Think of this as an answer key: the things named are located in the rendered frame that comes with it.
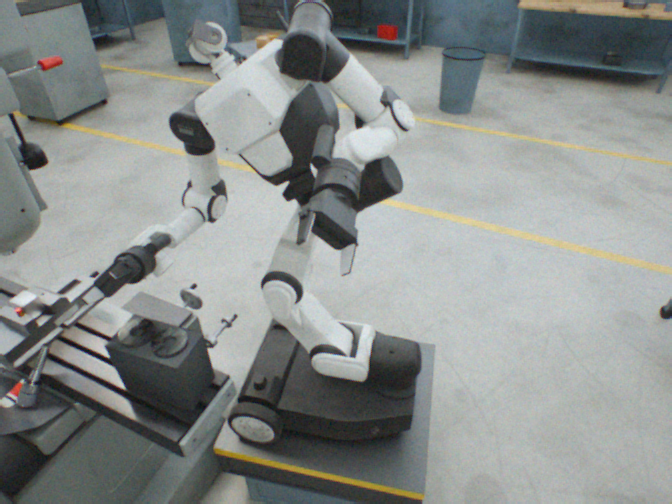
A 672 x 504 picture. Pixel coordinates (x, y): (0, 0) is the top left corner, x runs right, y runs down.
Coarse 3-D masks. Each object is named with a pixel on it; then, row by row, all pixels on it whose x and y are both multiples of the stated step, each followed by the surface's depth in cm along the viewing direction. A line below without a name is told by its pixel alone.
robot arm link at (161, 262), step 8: (152, 240) 123; (160, 240) 125; (168, 240) 128; (144, 248) 121; (152, 248) 121; (160, 248) 123; (152, 256) 121; (160, 256) 126; (168, 256) 130; (152, 264) 121; (160, 264) 126; (168, 264) 127; (152, 272) 127; (160, 272) 126
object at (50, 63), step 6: (42, 60) 102; (48, 60) 103; (54, 60) 104; (60, 60) 105; (30, 66) 100; (36, 66) 101; (42, 66) 102; (48, 66) 103; (54, 66) 104; (12, 72) 97; (18, 72) 98; (24, 72) 99; (12, 78) 98
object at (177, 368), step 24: (120, 336) 114; (144, 336) 114; (168, 336) 114; (192, 336) 116; (120, 360) 115; (144, 360) 111; (168, 360) 110; (192, 360) 114; (144, 384) 119; (168, 384) 114; (192, 384) 116; (192, 408) 119
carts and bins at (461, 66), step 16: (272, 32) 439; (240, 48) 435; (256, 48) 435; (448, 48) 511; (464, 48) 514; (448, 64) 491; (464, 64) 482; (480, 64) 488; (448, 80) 501; (464, 80) 494; (448, 96) 512; (464, 96) 506; (448, 112) 523; (464, 112) 521
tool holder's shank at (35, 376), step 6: (42, 348) 126; (48, 348) 126; (42, 354) 126; (36, 360) 126; (42, 360) 126; (36, 366) 126; (42, 366) 127; (36, 372) 126; (30, 378) 126; (36, 378) 126
